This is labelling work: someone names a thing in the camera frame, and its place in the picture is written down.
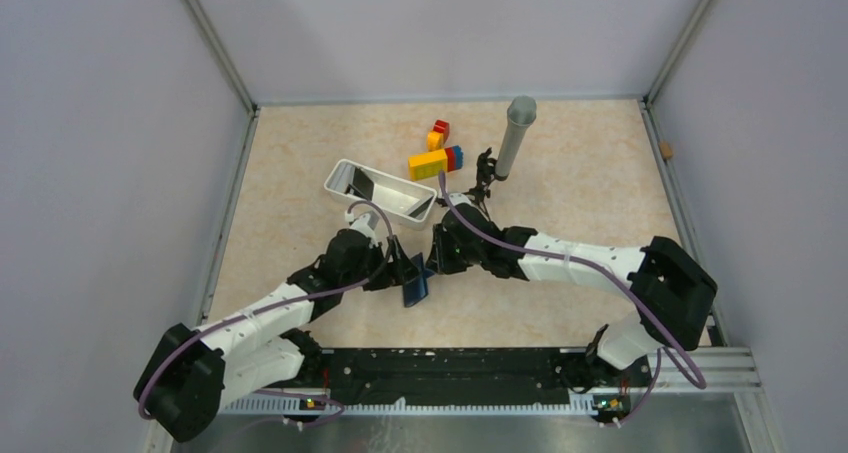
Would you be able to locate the small orange toy block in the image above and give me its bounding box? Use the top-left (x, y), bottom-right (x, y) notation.
top-left (426, 130), bottom-right (444, 152)

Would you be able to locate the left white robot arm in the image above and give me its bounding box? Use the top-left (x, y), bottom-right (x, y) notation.
top-left (133, 212), bottom-right (420, 442)

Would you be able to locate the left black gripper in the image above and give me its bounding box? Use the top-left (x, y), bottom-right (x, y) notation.
top-left (341, 235), bottom-right (421, 291)

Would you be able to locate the blue leather card holder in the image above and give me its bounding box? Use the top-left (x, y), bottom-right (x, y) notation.
top-left (402, 253), bottom-right (436, 308)

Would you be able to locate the small brown wall object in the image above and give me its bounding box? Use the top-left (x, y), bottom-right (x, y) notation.
top-left (658, 141), bottom-right (674, 161)

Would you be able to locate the black card in tray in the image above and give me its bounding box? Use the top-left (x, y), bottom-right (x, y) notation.
top-left (406, 196), bottom-right (434, 219)
top-left (346, 167), bottom-right (374, 200)

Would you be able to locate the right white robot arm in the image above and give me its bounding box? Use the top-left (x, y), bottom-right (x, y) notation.
top-left (426, 194), bottom-right (718, 389)

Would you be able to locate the black mini tripod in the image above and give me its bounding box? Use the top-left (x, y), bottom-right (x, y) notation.
top-left (462, 148), bottom-right (496, 218)

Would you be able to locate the yellow toy block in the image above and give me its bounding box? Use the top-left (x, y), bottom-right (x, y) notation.
top-left (407, 149), bottom-right (449, 181)

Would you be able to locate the grey microphone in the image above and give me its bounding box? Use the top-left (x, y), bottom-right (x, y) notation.
top-left (494, 95), bottom-right (537, 181)

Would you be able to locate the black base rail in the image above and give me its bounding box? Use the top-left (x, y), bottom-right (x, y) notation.
top-left (298, 348), bottom-right (594, 407)

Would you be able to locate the small red toy block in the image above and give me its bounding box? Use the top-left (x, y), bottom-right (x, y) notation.
top-left (432, 120), bottom-right (450, 142)

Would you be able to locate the white rectangular tray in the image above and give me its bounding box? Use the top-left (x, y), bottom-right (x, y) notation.
top-left (323, 159), bottom-right (437, 230)

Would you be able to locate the red blue toy block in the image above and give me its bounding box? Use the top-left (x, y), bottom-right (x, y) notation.
top-left (444, 145), bottom-right (464, 172)

